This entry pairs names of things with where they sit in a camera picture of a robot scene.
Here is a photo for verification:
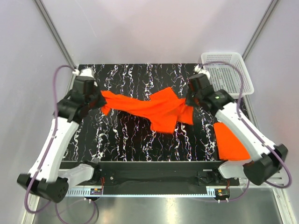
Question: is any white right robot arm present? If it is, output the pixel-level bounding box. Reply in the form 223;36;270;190
186;73;288;185

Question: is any folded orange t-shirt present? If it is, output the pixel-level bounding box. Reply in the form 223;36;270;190
214;122;250;161

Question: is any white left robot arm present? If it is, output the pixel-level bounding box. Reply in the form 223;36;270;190
17;76;106;203

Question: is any white slotted cable duct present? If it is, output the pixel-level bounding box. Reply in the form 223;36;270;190
65;187;103;197

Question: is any orange t-shirt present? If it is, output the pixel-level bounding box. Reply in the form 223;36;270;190
101;87;193;133
214;122;250;161

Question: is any white plastic mesh basket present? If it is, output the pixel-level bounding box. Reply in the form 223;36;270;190
201;52;254;99

